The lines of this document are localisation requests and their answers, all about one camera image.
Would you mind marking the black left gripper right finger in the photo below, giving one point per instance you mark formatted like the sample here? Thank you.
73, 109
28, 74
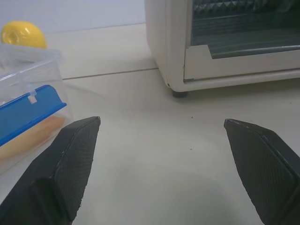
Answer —
262, 168

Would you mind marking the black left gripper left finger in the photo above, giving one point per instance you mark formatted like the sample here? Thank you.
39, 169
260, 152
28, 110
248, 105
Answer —
58, 173

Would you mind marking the clear plastic container blue lid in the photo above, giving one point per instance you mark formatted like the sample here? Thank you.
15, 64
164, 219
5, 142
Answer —
25, 70

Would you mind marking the cream glass oven door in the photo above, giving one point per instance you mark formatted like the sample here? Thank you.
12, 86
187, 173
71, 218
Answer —
241, 32

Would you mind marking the cream toaster oven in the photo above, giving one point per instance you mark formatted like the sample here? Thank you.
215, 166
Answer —
174, 44

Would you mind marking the orange bread roll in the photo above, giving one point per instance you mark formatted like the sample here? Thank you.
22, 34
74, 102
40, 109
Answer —
30, 138

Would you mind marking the blue container lid clip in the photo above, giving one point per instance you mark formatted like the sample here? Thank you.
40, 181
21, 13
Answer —
25, 112

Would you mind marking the yellow lemon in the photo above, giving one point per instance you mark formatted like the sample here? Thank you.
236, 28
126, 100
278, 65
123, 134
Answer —
23, 35

